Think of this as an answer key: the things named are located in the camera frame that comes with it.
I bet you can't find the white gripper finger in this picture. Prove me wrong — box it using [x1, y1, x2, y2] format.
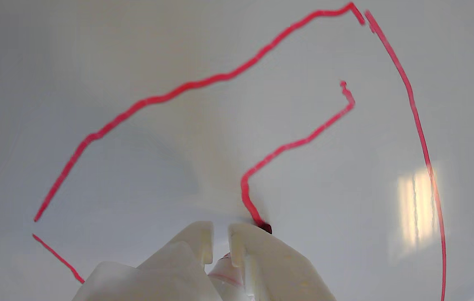
[227, 222, 337, 301]
[72, 220, 221, 301]

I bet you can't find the red whiteboard marker pen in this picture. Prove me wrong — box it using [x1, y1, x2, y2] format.
[205, 224, 273, 301]

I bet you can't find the large white whiteboard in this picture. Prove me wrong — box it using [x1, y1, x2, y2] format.
[0, 0, 474, 301]

